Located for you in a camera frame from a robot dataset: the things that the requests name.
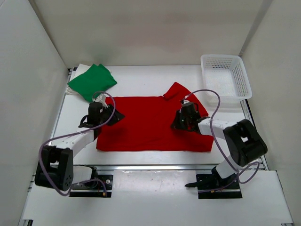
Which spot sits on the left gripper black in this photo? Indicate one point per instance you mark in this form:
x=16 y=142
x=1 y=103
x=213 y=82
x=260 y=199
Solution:
x=116 y=117

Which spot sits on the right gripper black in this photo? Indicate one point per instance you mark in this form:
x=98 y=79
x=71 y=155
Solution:
x=176 y=125

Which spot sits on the red t shirt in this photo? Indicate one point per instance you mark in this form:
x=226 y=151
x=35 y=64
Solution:
x=147 y=125

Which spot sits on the green t shirt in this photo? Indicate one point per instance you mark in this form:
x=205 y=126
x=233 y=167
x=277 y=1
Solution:
x=92 y=82

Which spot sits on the white t shirt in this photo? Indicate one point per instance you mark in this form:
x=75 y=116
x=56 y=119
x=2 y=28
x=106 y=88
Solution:
x=75 y=90

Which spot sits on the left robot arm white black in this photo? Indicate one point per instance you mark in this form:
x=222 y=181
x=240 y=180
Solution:
x=56 y=169

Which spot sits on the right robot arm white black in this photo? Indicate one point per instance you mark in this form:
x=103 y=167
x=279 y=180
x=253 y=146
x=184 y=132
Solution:
x=244 y=143

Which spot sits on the white plastic basket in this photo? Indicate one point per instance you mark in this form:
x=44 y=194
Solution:
x=226 y=75

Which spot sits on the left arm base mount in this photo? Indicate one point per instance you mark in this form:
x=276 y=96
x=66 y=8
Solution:
x=90 y=182

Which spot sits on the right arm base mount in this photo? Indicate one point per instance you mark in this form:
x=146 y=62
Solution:
x=210 y=186

